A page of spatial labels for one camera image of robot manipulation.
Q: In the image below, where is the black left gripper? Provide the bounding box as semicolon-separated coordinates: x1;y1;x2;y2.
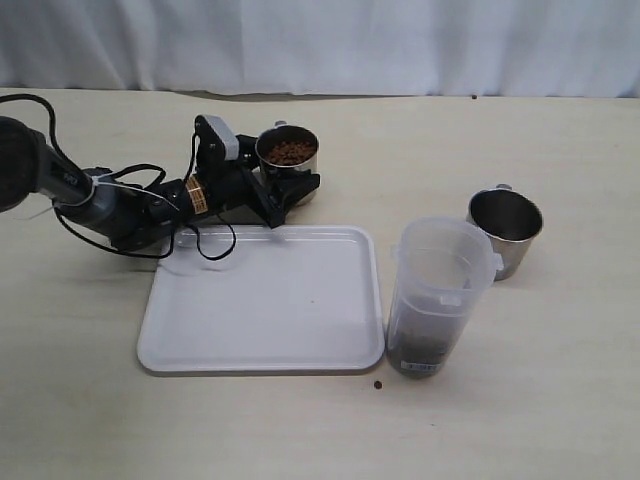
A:
193;115;320;228

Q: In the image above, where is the steel cup with pellets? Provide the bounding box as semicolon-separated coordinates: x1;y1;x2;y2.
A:
254;120;320;207

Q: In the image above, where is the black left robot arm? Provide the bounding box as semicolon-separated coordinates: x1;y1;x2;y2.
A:
1;115;321;258

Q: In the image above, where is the white plastic tray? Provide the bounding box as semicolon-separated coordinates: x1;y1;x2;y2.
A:
137;225;385;375

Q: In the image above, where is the clear plastic tall container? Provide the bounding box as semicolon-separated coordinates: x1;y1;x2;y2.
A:
386;217;502;379

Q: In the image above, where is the white curtain backdrop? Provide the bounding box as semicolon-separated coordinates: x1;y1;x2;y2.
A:
1;1;639;98

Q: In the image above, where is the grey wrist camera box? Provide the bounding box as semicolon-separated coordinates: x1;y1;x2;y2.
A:
204;115;240;161

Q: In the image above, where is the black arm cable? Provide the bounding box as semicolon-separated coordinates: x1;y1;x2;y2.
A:
0;93;237;262

